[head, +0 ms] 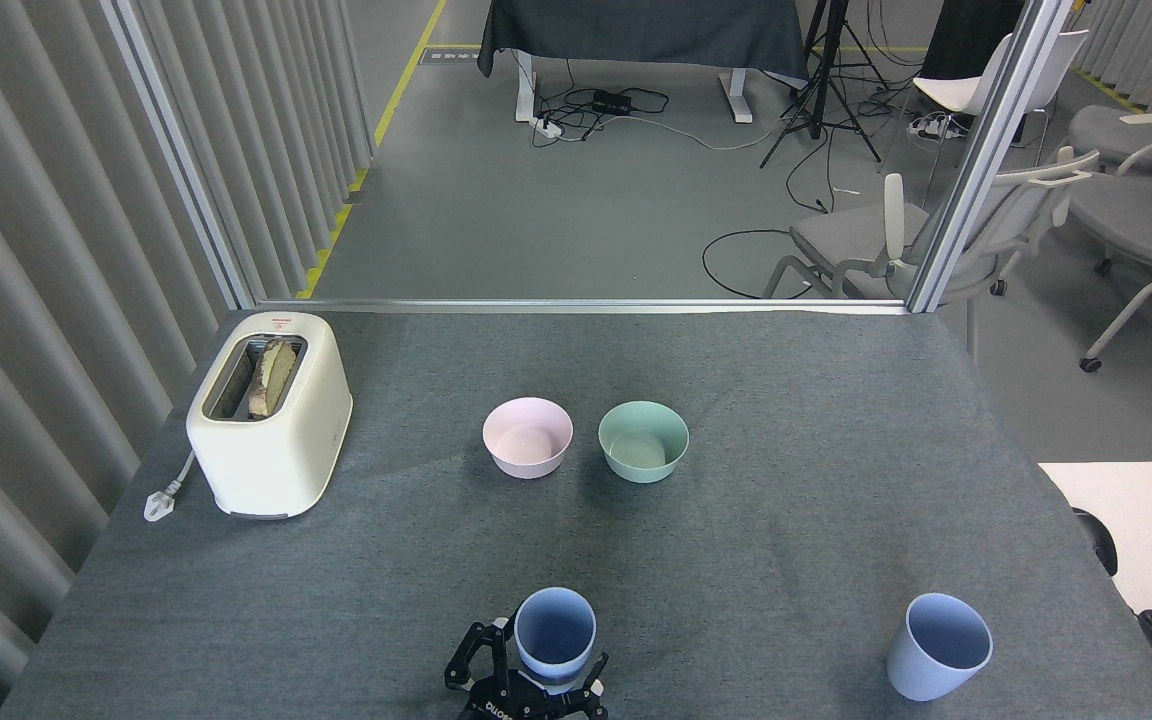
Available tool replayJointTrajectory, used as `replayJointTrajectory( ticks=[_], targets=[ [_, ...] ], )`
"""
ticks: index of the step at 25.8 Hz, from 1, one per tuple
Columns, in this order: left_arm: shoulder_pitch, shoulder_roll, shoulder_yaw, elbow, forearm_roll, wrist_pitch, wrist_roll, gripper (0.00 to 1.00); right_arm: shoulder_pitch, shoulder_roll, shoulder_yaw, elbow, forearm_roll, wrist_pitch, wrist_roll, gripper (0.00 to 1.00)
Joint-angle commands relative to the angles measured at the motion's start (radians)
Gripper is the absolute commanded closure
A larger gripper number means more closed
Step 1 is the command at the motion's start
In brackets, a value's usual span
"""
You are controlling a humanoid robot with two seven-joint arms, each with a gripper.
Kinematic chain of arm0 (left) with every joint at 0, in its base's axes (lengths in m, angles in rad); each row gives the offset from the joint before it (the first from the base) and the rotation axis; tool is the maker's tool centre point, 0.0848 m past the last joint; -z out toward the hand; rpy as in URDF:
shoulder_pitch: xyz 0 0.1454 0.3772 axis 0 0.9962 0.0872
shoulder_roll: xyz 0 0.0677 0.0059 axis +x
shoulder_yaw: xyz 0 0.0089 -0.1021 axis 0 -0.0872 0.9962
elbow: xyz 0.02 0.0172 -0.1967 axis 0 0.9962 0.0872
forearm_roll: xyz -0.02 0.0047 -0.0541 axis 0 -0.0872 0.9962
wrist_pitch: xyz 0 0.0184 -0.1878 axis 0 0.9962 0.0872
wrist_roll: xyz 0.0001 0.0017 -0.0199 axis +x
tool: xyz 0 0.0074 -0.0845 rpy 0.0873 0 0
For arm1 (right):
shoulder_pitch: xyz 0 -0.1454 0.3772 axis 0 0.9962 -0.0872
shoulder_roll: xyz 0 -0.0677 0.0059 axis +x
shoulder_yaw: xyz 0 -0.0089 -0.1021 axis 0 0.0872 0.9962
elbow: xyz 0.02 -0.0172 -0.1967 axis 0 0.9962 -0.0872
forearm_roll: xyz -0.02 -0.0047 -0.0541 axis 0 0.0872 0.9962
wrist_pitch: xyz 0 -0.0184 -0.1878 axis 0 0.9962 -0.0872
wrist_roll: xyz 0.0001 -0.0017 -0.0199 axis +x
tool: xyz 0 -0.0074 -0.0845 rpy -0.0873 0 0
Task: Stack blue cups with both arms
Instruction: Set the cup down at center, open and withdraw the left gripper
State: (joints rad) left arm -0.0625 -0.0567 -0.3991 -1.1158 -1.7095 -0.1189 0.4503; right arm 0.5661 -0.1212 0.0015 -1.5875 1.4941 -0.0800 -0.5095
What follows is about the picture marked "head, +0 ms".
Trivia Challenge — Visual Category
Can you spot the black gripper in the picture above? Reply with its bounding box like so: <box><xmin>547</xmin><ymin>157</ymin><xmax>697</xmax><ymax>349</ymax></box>
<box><xmin>444</xmin><ymin>621</ymin><xmax>610</xmax><ymax>720</ymax></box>

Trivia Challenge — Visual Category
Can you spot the blue plastic cup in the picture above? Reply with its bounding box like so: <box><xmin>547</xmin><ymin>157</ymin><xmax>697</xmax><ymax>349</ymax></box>
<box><xmin>514</xmin><ymin>587</ymin><xmax>597</xmax><ymax>695</ymax></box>
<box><xmin>886</xmin><ymin>593</ymin><xmax>994</xmax><ymax>702</ymax></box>

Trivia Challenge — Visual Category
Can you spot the pink bowl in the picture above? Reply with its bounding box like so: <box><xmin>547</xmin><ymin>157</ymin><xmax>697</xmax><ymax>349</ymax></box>
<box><xmin>482</xmin><ymin>397</ymin><xmax>574</xmax><ymax>480</ymax></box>

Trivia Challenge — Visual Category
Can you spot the green bowl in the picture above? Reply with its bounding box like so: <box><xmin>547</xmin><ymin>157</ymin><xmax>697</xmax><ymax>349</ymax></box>
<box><xmin>598</xmin><ymin>401</ymin><xmax>690</xmax><ymax>485</ymax></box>

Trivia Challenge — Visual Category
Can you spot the cream white toaster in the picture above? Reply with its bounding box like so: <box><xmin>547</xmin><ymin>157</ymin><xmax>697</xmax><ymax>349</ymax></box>
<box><xmin>186</xmin><ymin>312</ymin><xmax>353</xmax><ymax>519</ymax></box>

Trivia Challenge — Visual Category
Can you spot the toasted bread slice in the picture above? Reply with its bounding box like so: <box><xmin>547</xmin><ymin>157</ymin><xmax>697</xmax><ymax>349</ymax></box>
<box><xmin>247</xmin><ymin>338</ymin><xmax>299</xmax><ymax>419</ymax></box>

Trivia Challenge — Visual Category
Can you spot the black rounded object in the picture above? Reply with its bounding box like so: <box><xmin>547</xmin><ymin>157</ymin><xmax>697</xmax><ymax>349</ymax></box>
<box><xmin>1073</xmin><ymin>508</ymin><xmax>1119</xmax><ymax>577</ymax></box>

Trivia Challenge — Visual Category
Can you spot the white table leg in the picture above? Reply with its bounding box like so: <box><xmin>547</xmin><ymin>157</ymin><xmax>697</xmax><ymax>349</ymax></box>
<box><xmin>514</xmin><ymin>50</ymin><xmax>538</xmax><ymax>123</ymax></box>
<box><xmin>719</xmin><ymin>70</ymin><xmax>754</xmax><ymax>125</ymax></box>

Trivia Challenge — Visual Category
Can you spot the white side table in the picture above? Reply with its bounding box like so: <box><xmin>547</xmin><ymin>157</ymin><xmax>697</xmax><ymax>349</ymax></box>
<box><xmin>1039</xmin><ymin>461</ymin><xmax>1152</xmax><ymax>614</ymax></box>

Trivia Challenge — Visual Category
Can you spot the dark grey tablecloth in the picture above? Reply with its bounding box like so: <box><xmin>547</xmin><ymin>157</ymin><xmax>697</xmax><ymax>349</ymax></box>
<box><xmin>477</xmin><ymin>0</ymin><xmax>812</xmax><ymax>86</ymax></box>

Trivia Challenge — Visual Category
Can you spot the white plastic chair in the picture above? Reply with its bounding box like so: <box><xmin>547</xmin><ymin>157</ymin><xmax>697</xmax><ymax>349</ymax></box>
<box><xmin>913</xmin><ymin>30</ymin><xmax>1090</xmax><ymax>131</ymax></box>

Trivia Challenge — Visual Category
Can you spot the black panel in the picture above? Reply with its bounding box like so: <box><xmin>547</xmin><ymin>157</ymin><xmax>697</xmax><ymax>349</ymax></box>
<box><xmin>921</xmin><ymin>0</ymin><xmax>1026</xmax><ymax>82</ymax></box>

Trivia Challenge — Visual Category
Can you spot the silver aluminium frame rail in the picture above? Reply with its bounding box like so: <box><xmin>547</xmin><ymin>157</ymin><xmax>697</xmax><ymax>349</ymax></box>
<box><xmin>254</xmin><ymin>298</ymin><xmax>909</xmax><ymax>316</ymax></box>

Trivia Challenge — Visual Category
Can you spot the white toaster power cord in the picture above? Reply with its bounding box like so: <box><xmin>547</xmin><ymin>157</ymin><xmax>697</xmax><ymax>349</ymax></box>
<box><xmin>144</xmin><ymin>450</ymin><xmax>199</xmax><ymax>523</ymax></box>

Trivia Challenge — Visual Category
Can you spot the black looped floor cable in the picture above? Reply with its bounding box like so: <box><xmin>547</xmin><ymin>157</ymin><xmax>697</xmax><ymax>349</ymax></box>
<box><xmin>702</xmin><ymin>229</ymin><xmax>809</xmax><ymax>300</ymax></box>

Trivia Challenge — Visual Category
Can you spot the grey office chair white frame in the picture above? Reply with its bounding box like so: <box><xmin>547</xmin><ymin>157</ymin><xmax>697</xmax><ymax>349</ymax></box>
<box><xmin>1064</xmin><ymin>125</ymin><xmax>1152</xmax><ymax>374</ymax></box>
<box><xmin>1068</xmin><ymin>62</ymin><xmax>1152</xmax><ymax>173</ymax></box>
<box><xmin>764</xmin><ymin>148</ymin><xmax>1102</xmax><ymax>303</ymax></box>

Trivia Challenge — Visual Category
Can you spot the white floor cable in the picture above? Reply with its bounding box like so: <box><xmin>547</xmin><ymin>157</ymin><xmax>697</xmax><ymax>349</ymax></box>
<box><xmin>626</xmin><ymin>113</ymin><xmax>779</xmax><ymax>152</ymax></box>

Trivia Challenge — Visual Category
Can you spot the silver aluminium frame post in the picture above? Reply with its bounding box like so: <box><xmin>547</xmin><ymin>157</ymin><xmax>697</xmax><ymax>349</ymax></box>
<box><xmin>906</xmin><ymin>0</ymin><xmax>1077</xmax><ymax>314</ymax></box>
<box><xmin>101</xmin><ymin>0</ymin><xmax>257</xmax><ymax>309</ymax></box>

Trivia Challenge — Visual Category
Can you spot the black camera tripod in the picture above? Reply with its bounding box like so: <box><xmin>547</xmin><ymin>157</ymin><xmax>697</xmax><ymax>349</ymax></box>
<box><xmin>759</xmin><ymin>0</ymin><xmax>884</xmax><ymax>169</ymax></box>

